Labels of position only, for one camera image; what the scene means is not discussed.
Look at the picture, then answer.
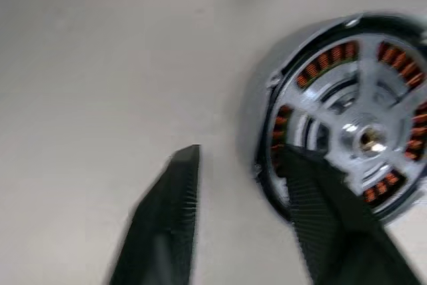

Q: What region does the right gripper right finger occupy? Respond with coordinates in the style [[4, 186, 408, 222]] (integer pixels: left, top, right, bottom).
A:
[[276, 146, 422, 285]]

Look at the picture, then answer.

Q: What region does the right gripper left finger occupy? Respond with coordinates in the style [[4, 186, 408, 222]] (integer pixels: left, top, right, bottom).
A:
[[109, 144, 201, 285]]

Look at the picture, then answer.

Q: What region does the silver spoked motor rotor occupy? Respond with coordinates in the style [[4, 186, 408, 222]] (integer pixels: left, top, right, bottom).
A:
[[255, 13, 427, 228]]

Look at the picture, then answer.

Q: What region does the grey copper-wound motor stator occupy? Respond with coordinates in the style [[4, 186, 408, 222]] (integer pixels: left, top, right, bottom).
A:
[[236, 11, 427, 229]]

